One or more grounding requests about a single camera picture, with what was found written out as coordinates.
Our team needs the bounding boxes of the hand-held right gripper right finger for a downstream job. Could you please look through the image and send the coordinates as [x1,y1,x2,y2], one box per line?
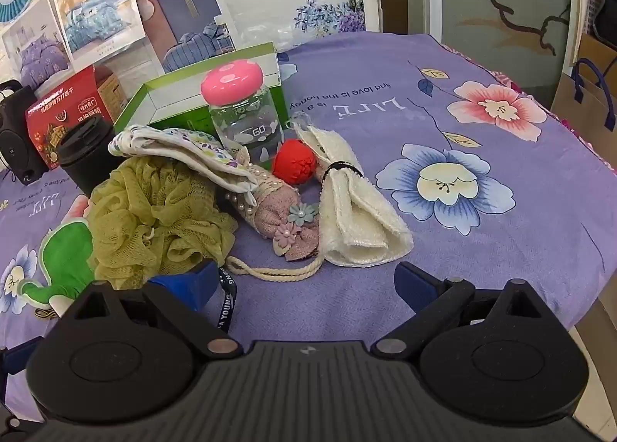
[370,261,567,356]

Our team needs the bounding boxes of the yellow-green mesh bath loofah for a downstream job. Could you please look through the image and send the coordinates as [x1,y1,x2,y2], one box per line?
[88,155,239,289]

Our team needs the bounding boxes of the black hair tie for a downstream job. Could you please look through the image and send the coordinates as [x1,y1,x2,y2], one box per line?
[318,161,365,183]

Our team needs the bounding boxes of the white plush toy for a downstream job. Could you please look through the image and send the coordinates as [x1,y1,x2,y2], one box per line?
[292,124,414,267]

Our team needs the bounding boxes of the brown paper bag blue handles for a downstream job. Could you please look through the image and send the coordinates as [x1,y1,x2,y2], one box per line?
[551,57,617,164]

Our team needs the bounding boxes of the purple bedding photo poster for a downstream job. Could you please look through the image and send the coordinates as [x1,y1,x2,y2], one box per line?
[1,0,74,88]

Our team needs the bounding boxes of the black cup with lid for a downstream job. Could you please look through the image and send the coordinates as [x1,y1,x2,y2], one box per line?
[54,114,128,197]

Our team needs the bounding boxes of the brown cardboard box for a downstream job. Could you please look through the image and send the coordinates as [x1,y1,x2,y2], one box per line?
[575,31,617,79]

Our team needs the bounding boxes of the purple floral bedsheet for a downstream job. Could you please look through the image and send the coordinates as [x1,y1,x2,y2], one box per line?
[0,32,617,423]

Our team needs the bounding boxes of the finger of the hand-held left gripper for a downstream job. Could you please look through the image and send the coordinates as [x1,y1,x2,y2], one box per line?
[0,339,41,375]

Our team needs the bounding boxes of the blue bedding photo poster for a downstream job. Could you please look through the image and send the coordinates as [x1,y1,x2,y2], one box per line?
[48,0,137,67]

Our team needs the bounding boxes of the black speaker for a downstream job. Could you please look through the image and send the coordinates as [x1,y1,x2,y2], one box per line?
[0,80,46,185]

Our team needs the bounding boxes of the red snack box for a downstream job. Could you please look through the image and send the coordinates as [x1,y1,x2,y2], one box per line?
[25,65,121,170]

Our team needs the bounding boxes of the red knitted ball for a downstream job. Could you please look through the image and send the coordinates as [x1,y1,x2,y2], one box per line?
[271,140,318,188]

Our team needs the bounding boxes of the green divided basket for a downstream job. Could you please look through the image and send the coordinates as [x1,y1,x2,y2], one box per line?
[113,42,285,134]

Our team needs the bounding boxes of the small cardboard box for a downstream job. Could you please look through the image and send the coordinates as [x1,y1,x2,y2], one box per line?
[95,65,130,121]

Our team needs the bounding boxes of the striped bedding photo poster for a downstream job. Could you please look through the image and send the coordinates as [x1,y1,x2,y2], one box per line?
[135,0,238,74]

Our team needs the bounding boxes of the pink ball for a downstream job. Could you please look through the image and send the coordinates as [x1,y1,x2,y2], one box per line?
[201,60,285,160]

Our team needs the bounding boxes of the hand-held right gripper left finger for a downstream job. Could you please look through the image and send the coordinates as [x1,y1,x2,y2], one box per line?
[62,260,244,360]

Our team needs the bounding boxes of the white floral printed cloth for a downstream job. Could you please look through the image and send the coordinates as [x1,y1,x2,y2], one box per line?
[107,126,261,206]

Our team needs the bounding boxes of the pink fabric pouch with pearls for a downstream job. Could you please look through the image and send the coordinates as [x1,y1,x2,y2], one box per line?
[224,148,331,283]

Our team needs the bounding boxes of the black lanyard strap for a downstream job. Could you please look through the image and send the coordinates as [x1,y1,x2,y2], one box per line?
[218,265,238,334]

